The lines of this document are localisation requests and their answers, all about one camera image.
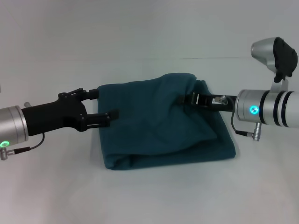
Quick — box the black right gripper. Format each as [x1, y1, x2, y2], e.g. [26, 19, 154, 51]
[177, 91, 237, 114]

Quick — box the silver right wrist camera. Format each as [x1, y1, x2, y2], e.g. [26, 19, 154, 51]
[250, 36, 298, 92]

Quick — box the left arm gripper cable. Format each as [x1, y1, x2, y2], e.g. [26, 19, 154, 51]
[0, 101, 45, 161]

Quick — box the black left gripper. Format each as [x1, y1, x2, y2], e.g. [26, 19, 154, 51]
[21, 87, 120, 137]

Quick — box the teal blue shirt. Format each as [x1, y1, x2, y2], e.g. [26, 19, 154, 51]
[96, 72, 237, 171]

